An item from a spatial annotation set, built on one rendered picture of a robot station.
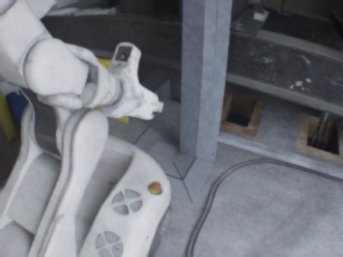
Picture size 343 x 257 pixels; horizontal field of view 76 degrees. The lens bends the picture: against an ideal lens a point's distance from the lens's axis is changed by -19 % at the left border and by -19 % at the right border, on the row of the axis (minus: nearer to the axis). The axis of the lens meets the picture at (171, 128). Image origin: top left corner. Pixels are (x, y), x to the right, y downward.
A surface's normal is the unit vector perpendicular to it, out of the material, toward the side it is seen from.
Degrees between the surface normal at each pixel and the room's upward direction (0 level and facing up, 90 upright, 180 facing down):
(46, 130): 60
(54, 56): 81
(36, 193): 23
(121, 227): 38
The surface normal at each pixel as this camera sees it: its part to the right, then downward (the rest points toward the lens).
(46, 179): -0.15, -0.50
